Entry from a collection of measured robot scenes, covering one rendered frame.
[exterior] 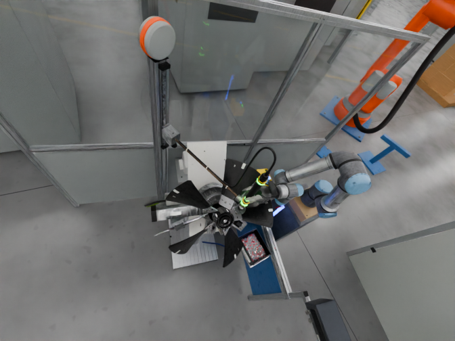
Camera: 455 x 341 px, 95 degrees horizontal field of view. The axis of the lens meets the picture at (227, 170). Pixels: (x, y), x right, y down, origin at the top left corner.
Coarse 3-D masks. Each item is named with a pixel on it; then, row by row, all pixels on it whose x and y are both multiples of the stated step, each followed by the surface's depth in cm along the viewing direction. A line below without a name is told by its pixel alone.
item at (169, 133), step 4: (168, 124) 129; (164, 128) 128; (168, 128) 129; (172, 128) 130; (164, 132) 127; (168, 132) 127; (172, 132) 128; (176, 132) 129; (164, 136) 130; (168, 136) 126; (172, 136) 126; (176, 136) 128; (168, 140) 129; (172, 140) 128; (172, 144) 131
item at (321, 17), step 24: (216, 0) 92; (240, 0) 94; (264, 0) 98; (336, 24) 114; (360, 24) 117; (0, 120) 117; (264, 120) 172; (24, 144) 136; (240, 144) 192; (264, 144) 200
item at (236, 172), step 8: (232, 160) 124; (232, 168) 124; (240, 168) 123; (248, 168) 123; (224, 176) 127; (232, 176) 125; (240, 176) 123; (248, 176) 123; (256, 176) 123; (232, 184) 125; (240, 184) 123; (248, 184) 123; (224, 192) 126; (240, 192) 123
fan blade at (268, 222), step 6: (252, 204) 137; (258, 204) 138; (264, 204) 138; (270, 204) 140; (246, 210) 134; (252, 210) 134; (258, 210) 136; (264, 210) 137; (246, 216) 132; (252, 216) 133; (258, 216) 134; (264, 216) 136; (270, 216) 138; (252, 222) 132; (258, 222) 133; (264, 222) 135; (270, 222) 137
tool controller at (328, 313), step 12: (312, 300) 125; (324, 300) 115; (312, 312) 116; (324, 312) 109; (336, 312) 109; (324, 324) 106; (336, 324) 106; (324, 336) 106; (336, 336) 104; (348, 336) 104
